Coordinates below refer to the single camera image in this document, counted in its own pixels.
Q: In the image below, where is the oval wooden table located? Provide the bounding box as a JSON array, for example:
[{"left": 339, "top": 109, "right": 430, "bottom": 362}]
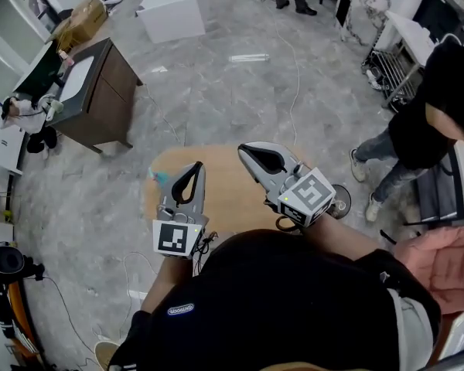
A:
[{"left": 143, "top": 145, "right": 315, "bottom": 233}]

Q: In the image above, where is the white floor cable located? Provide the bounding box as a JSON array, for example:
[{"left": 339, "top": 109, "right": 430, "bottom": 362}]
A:
[{"left": 271, "top": 20, "right": 302, "bottom": 147}]

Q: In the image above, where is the white low cabinet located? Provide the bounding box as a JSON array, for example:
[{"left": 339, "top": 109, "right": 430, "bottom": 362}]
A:
[{"left": 0, "top": 121, "right": 29, "bottom": 176}]

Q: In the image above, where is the person's black clothed body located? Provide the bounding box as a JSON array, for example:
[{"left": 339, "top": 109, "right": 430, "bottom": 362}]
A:
[{"left": 107, "top": 227, "right": 442, "bottom": 371}]

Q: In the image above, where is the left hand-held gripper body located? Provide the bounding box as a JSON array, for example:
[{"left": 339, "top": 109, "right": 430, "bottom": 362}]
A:
[{"left": 152, "top": 206, "right": 211, "bottom": 260}]

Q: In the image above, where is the cardboard box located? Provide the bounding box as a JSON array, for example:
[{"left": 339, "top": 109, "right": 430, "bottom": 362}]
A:
[{"left": 47, "top": 0, "right": 110, "bottom": 50}]

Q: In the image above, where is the white box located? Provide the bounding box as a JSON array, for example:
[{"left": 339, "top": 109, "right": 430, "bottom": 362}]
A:
[{"left": 135, "top": 0, "right": 214, "bottom": 45}]

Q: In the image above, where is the black round waste bin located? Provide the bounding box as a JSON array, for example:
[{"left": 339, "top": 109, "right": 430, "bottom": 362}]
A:
[{"left": 323, "top": 183, "right": 353, "bottom": 220}]

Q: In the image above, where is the teal spray bottle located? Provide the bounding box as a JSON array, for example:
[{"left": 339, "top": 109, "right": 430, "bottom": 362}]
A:
[{"left": 146, "top": 165, "right": 172, "bottom": 189}]

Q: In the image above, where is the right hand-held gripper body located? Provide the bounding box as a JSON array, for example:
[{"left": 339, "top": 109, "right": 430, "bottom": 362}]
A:
[{"left": 264, "top": 162, "right": 338, "bottom": 229}]

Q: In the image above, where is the grey metal chair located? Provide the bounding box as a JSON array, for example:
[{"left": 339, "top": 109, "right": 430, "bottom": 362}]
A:
[{"left": 403, "top": 144, "right": 464, "bottom": 228}]

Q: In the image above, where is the metal wire rack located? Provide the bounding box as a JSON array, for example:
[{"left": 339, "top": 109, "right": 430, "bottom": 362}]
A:
[{"left": 360, "top": 9, "right": 438, "bottom": 112}]

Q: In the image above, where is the person's left forearm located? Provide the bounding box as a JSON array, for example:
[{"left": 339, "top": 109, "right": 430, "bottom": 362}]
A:
[{"left": 140, "top": 254, "right": 197, "bottom": 317}]

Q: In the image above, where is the dark wooden desk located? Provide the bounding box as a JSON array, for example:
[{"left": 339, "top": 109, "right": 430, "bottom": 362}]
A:
[{"left": 12, "top": 36, "right": 145, "bottom": 155}]

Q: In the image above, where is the pink jacket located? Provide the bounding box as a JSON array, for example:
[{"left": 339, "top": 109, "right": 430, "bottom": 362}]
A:
[{"left": 392, "top": 225, "right": 464, "bottom": 317}]

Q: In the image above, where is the person's right forearm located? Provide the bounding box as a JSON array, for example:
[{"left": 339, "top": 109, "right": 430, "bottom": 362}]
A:
[{"left": 302, "top": 213, "right": 388, "bottom": 263}]

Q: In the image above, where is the marble patterned counter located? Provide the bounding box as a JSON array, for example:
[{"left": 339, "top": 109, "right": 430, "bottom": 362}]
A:
[{"left": 333, "top": 0, "right": 392, "bottom": 46}]

